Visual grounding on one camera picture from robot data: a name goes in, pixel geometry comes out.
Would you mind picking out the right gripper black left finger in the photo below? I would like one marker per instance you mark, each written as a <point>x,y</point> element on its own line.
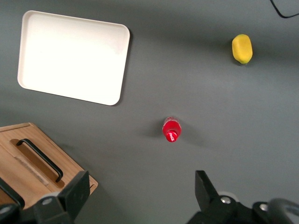
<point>72,193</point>

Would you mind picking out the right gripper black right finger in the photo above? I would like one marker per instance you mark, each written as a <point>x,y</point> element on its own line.
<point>208,200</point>

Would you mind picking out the wooden drawer front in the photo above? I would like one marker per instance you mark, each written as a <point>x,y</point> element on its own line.
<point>21,179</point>
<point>65,161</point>

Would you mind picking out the wooden drawer cabinet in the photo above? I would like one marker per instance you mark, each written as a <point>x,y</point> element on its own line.
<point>11,129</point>

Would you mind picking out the small red cola bottle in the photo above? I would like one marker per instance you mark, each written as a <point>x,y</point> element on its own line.
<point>171,130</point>

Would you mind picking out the white rectangular plastic tray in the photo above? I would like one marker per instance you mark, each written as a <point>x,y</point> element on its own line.
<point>70,58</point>

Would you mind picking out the yellow sponge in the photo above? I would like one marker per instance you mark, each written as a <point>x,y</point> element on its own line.
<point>241,47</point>

